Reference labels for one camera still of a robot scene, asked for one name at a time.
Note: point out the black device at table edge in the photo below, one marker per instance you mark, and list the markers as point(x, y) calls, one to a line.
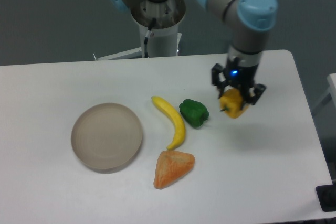
point(326, 197)

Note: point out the yellow banana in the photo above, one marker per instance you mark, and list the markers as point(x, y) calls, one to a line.
point(172, 114)

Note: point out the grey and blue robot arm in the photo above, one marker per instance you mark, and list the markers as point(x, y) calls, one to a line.
point(250, 20)

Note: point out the beige round plate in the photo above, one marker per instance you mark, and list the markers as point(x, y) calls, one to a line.
point(106, 136)

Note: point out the green bell pepper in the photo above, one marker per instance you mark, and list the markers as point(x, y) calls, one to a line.
point(195, 113)

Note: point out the white side table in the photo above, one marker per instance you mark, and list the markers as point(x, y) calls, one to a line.
point(327, 96)

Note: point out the yellow bell pepper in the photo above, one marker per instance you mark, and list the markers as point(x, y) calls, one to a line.
point(231, 102)

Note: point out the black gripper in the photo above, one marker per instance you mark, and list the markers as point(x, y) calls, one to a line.
point(239, 77)

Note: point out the orange triangular bread piece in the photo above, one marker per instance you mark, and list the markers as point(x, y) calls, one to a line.
point(172, 166)

